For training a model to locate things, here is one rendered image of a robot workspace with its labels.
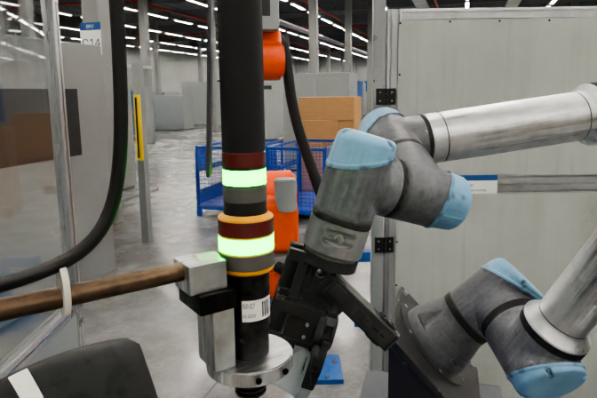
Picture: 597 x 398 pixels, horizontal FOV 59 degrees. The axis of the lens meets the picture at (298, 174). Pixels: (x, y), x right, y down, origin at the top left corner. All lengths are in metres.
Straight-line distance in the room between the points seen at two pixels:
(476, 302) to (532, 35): 1.51
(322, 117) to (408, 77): 6.20
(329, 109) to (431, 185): 7.72
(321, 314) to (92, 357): 0.25
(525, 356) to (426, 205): 0.42
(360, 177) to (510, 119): 0.29
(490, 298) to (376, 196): 0.49
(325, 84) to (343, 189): 10.36
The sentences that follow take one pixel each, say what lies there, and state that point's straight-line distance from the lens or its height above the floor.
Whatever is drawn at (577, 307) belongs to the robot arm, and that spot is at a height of 1.34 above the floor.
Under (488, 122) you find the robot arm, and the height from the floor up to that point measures 1.63.
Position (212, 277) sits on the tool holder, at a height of 1.54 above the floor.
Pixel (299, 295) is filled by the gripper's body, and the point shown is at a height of 1.43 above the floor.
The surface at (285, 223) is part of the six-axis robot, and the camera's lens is 4.26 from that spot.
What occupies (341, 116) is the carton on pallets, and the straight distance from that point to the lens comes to 8.29.
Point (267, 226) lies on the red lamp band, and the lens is 0.40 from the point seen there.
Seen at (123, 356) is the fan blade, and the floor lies 1.41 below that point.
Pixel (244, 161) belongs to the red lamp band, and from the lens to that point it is 0.39.
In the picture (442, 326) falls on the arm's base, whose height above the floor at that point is 1.22.
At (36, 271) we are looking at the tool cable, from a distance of 0.37.
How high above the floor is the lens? 1.67
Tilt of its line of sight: 9 degrees down
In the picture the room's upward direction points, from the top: 1 degrees counter-clockwise
